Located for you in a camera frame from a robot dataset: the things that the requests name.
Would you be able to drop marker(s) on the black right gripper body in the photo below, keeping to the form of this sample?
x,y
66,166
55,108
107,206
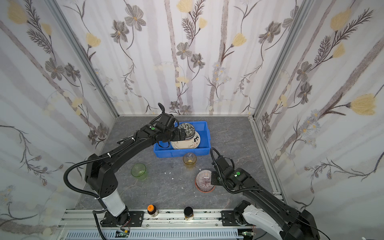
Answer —
x,y
214,177

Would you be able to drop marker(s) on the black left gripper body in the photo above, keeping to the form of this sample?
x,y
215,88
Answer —
x,y
179,134

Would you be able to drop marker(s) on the cream floral plate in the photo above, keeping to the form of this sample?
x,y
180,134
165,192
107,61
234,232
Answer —
x,y
192,143

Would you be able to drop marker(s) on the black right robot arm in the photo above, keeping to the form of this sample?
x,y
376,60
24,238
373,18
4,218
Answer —
x,y
272,215

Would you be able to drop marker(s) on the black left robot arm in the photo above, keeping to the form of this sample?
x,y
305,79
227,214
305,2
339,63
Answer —
x,y
100,170

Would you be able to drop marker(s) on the blue plastic bin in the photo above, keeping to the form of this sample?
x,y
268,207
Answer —
x,y
202,149

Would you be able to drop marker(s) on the amber glass cup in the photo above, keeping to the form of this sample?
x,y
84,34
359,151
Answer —
x,y
190,160

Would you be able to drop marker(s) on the green glass cup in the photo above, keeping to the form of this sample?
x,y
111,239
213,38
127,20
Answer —
x,y
139,171

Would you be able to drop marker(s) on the black lid jar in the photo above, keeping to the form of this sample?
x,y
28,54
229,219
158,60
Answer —
x,y
188,213

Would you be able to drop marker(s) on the orange lid jar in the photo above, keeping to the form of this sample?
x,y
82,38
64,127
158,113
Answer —
x,y
152,210

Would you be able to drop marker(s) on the aluminium rail frame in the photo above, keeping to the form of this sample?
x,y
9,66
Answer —
x,y
207,224

